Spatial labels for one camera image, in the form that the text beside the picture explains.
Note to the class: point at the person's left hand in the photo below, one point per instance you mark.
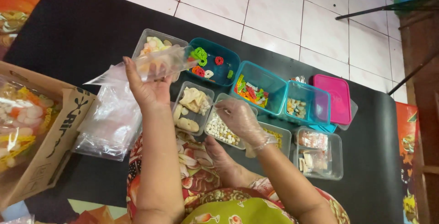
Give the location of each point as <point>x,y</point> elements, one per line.
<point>149,90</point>

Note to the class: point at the person's right hand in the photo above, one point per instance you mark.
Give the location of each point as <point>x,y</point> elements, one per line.
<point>244,121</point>

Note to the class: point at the person's right fingers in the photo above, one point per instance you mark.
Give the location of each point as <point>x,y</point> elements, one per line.
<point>226,106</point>

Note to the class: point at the clear plastic bag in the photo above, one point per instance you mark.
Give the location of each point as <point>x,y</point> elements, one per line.
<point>161,64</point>

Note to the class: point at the clear container with white pellets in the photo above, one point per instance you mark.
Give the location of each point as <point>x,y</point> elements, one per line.
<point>223,129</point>

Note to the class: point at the pile of white pellet crackers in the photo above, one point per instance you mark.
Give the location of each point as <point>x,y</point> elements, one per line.
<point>221,130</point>

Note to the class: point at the pile of colourful stick crackers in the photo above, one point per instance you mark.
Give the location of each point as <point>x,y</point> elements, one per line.
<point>251,93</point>

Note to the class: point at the small green cracker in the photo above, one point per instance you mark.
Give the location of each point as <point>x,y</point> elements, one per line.
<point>230,74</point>

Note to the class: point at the clear container with beige crackers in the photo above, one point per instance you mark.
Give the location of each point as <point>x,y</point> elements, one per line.
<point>192,109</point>

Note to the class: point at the large wavy beige cracker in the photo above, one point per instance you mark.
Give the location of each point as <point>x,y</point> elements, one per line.
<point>192,99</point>

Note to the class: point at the white flower cracker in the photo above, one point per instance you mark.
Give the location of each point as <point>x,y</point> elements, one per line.
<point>209,74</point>

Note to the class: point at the teal container with flower crackers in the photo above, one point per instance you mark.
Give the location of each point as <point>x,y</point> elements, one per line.
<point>219,66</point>

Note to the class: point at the oval beige cracker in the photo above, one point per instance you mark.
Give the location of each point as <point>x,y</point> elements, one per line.
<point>187,124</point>

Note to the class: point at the orange flower cracker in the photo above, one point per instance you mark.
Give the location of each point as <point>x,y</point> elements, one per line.
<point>198,71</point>

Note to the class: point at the large teal container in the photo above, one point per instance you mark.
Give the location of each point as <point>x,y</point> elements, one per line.
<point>264,80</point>

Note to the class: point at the red flower cracker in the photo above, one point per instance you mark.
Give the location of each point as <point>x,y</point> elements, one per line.
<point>219,60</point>

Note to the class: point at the green flower cracker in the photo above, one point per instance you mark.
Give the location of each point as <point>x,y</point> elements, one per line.
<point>200,56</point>

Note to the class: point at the person's foot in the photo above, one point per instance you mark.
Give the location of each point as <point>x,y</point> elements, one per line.
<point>224,164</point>

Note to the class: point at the pile of yellow pellet crackers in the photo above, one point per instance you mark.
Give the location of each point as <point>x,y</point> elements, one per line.
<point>276,135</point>

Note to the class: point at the clear container with yellow pellets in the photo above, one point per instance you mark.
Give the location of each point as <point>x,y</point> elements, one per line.
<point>279,138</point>

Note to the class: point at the pile of beige small crackers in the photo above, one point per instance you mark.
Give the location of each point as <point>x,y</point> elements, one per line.
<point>296,107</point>

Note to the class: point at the small clear packet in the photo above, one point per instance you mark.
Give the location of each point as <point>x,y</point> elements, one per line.
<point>298,79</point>

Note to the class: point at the person's patterned dress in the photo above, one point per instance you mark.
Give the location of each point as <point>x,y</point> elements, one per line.
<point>199,179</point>

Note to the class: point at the small teal container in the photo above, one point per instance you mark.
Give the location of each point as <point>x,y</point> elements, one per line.
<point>310,104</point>

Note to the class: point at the pink seasoning packet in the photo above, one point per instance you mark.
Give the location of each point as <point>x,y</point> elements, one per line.
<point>312,139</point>

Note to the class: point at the pile of pale round crackers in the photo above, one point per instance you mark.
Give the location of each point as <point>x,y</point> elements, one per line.
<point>154,45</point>

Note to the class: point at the clear container with pale crackers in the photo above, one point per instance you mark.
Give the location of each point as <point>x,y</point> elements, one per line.
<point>154,42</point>

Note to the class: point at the teal container lid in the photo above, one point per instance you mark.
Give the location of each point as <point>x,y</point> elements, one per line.
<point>322,128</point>

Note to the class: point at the clear packet of beige pieces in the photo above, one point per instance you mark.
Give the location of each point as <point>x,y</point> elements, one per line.
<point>311,160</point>

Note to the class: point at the pink container lid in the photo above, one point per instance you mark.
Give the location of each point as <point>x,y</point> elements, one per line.
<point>332,99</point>

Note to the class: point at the clear container with packets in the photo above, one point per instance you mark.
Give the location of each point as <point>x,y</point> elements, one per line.
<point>322,155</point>

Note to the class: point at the pile of clear plastic bags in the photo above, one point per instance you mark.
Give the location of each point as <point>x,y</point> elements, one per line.
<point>110,123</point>

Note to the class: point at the clear container lid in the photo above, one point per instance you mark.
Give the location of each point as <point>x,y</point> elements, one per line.
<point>354,114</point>

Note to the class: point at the black floor mat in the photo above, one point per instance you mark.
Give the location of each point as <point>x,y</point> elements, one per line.
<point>370,141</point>

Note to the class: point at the brown cardboard box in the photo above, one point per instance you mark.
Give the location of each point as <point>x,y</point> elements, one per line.
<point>51,138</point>

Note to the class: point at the black metal rod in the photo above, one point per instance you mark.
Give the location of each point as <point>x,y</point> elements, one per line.
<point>384,8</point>
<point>411,73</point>

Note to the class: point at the orange printed banner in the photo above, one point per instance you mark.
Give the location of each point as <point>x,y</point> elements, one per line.
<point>408,162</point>
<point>15,8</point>

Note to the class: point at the brown wooden furniture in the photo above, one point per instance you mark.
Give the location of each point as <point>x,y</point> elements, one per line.
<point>425,114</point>

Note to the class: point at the bag of mixed crackers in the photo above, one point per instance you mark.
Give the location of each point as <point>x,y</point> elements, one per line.
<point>20,117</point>

